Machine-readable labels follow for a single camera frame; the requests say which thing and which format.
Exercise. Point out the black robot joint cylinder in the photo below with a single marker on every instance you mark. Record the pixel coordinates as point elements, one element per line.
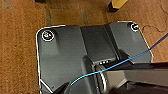
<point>101,80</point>

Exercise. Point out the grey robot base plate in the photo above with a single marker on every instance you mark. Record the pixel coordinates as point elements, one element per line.
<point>66,56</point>

